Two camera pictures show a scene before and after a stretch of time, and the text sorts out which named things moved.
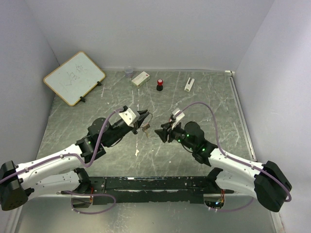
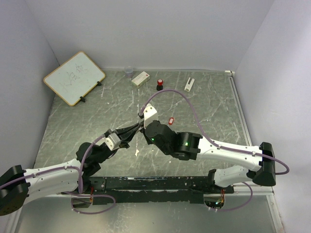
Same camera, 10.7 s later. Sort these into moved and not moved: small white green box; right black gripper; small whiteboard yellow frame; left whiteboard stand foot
Moved: right black gripper
Not moved: small whiteboard yellow frame; left whiteboard stand foot; small white green box
